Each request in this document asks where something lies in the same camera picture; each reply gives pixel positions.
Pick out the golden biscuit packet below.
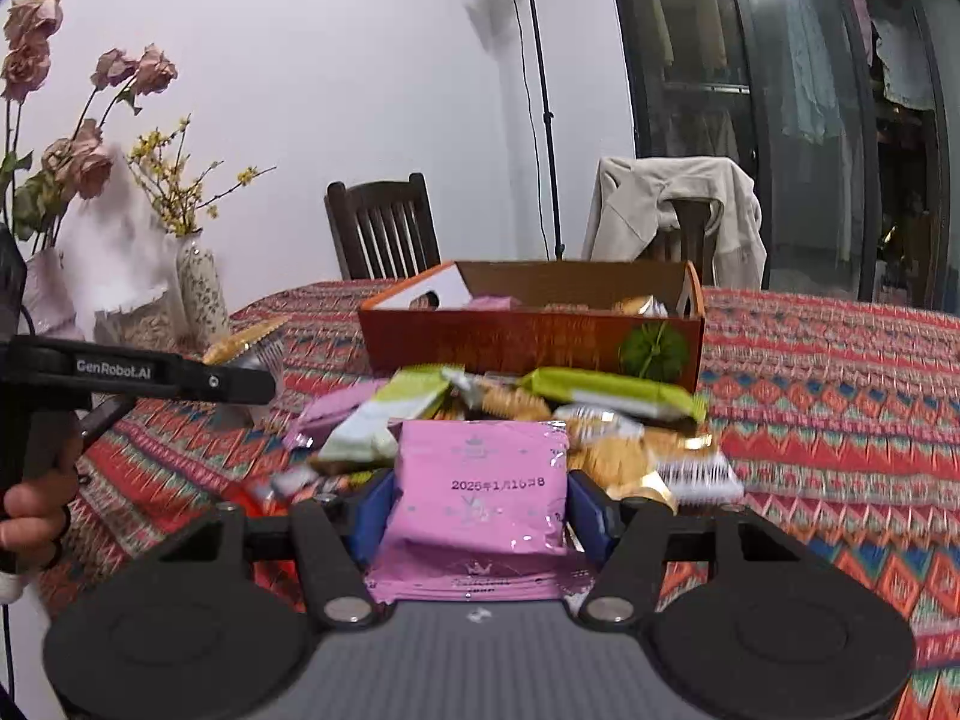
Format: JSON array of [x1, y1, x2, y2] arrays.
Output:
[[200, 314, 294, 428]]

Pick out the white wrapping paper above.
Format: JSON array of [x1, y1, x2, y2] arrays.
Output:
[[55, 141, 186, 320]]

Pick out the yellow flower branches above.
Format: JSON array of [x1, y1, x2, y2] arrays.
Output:
[[122, 115, 278, 239]]

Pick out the pale pink snack packet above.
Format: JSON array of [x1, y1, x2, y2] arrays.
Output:
[[283, 379, 391, 452]]

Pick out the black framed glass sliding door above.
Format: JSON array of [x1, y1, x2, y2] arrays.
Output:
[[604, 0, 960, 310]]

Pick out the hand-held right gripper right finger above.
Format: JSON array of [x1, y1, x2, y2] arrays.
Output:
[[568, 469, 796, 627]]

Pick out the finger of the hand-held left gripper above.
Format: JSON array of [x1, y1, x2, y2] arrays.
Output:
[[180, 358, 279, 407]]

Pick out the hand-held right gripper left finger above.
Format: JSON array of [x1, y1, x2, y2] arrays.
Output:
[[161, 469, 396, 629]]

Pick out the black floor lamp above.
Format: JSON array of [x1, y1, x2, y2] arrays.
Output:
[[497, 0, 568, 262]]

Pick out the long green snack packet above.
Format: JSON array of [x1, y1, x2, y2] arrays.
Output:
[[517, 367, 708, 425]]

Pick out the beige jacket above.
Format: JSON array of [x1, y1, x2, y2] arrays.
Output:
[[581, 156, 768, 290]]

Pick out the person's left hand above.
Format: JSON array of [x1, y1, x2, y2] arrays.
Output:
[[0, 431, 82, 572]]

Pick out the hanging light blue garment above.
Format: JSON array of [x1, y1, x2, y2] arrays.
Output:
[[782, 0, 842, 145]]

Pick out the brown cardboard box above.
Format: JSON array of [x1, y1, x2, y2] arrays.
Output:
[[358, 259, 707, 395]]

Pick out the red snack packet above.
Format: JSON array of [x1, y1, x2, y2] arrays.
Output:
[[223, 465, 338, 520]]

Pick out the pile of biscuit packets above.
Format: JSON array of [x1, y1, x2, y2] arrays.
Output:
[[442, 373, 746, 520]]

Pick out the hanging white garment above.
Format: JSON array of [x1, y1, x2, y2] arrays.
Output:
[[872, 13, 940, 112]]

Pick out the green and white snack packet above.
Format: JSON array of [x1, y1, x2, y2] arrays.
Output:
[[310, 364, 471, 467]]

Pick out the floral ceramic vase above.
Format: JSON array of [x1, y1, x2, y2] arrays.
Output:
[[175, 229, 231, 344]]

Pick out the dark wooden chair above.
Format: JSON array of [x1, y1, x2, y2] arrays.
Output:
[[324, 172, 443, 283], [651, 195, 722, 287]]

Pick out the dried pink roses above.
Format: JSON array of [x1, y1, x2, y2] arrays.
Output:
[[0, 0, 181, 245]]

